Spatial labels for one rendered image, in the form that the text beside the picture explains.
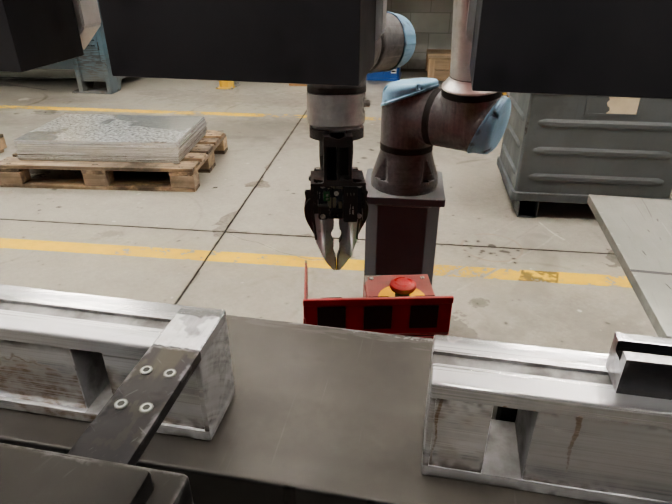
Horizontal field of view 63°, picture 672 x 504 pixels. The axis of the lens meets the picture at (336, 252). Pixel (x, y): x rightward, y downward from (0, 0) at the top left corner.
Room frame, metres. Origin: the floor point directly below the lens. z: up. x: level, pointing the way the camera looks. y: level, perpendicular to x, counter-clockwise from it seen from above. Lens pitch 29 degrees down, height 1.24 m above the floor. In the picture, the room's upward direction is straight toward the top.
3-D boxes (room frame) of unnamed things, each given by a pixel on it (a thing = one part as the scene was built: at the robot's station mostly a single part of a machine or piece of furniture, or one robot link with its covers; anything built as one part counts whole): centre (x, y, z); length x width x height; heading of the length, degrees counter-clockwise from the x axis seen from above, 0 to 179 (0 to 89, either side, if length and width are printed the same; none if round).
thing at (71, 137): (3.43, 1.41, 0.20); 1.01 x 0.63 x 0.12; 86
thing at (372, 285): (0.68, -0.05, 0.75); 0.20 x 0.16 x 0.18; 92
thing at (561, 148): (2.88, -1.35, 0.36); 0.80 x 0.60 x 0.72; 83
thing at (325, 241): (0.68, 0.01, 0.87); 0.06 x 0.03 x 0.09; 2
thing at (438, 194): (1.17, -0.16, 0.39); 0.18 x 0.18 x 0.77; 83
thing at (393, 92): (1.17, -0.16, 0.94); 0.13 x 0.12 x 0.14; 56
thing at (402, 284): (0.69, -0.10, 0.79); 0.04 x 0.04 x 0.04
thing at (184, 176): (3.43, 1.40, 0.07); 1.20 x 0.81 x 0.14; 86
